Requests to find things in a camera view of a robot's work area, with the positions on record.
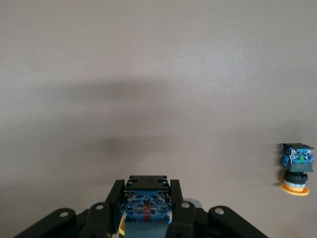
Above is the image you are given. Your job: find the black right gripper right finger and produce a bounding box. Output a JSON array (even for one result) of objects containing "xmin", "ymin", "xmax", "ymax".
[{"xmin": 168, "ymin": 179, "xmax": 199, "ymax": 238}]

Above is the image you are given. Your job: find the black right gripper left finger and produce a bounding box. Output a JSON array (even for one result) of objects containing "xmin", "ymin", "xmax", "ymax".
[{"xmin": 81, "ymin": 178, "xmax": 126, "ymax": 238}]

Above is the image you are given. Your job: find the red cap push button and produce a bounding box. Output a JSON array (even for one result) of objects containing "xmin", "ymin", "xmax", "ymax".
[{"xmin": 120, "ymin": 175, "xmax": 174, "ymax": 238}]

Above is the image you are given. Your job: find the yellow cap push button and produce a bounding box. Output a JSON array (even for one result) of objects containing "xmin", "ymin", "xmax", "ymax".
[{"xmin": 276, "ymin": 142, "xmax": 317, "ymax": 197}]

